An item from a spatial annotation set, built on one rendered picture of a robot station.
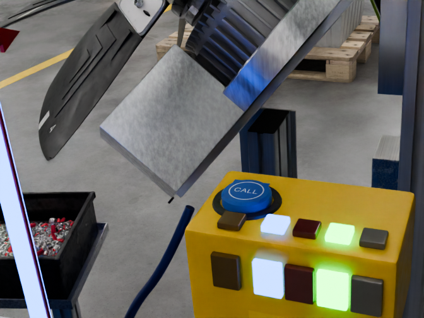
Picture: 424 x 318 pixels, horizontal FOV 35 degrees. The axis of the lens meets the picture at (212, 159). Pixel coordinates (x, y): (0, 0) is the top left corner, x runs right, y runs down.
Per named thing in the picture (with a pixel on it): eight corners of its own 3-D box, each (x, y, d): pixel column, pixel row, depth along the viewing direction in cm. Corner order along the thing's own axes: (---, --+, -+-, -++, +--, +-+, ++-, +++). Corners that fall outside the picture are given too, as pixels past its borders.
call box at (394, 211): (409, 294, 58) (417, 188, 53) (392, 378, 50) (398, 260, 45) (235, 264, 64) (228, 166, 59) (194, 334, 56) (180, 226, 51)
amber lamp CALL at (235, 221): (247, 219, 51) (247, 212, 51) (239, 232, 50) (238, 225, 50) (225, 216, 52) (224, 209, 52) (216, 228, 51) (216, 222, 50)
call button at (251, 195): (278, 198, 55) (277, 179, 54) (263, 224, 52) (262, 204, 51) (232, 192, 56) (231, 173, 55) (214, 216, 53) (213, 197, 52)
